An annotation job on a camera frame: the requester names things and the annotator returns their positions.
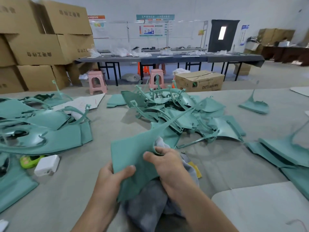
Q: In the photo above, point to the person's right hand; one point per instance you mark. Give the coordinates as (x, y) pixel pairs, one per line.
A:
(169, 174)

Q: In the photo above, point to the pile of green plastic parts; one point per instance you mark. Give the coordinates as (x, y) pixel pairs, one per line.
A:
(43, 128)

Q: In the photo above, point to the green and yellow gadget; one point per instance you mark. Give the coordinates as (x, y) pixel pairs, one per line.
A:
(30, 161)

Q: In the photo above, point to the stack of brown cardboard boxes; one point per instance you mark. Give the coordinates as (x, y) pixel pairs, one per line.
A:
(38, 45)

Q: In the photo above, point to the white oval plastic piece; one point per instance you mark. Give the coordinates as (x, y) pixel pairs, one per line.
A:
(3, 224)

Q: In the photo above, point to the white paper sheet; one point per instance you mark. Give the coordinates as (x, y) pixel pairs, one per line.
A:
(79, 103)

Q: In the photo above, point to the heap of clear plastic bags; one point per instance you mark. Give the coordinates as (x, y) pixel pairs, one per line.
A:
(120, 52)

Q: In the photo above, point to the brown cardboard box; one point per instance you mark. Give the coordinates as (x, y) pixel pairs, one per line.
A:
(199, 81)

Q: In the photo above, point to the person's left hand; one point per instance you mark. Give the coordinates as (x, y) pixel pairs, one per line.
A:
(111, 188)

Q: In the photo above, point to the grey-blue wiping cloth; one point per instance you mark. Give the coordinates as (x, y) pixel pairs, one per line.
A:
(145, 210)

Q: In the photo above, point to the white foam sheet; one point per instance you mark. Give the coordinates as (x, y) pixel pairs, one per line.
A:
(263, 207)

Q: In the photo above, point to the dark door with window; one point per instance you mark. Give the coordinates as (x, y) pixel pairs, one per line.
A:
(223, 36)

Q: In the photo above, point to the orange object under table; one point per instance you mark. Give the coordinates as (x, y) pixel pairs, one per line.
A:
(143, 70)

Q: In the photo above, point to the pink plastic stool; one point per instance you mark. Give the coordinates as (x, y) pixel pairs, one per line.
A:
(156, 78)
(96, 82)

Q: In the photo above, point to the colourful wall poster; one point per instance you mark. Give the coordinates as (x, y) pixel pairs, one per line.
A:
(152, 29)

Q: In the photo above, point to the long grey work table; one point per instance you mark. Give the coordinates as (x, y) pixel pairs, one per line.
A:
(174, 59)

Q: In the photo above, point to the single green plastic part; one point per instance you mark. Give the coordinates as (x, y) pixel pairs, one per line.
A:
(133, 154)

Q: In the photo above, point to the white power adapter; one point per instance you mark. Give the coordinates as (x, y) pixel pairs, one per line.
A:
(47, 165)

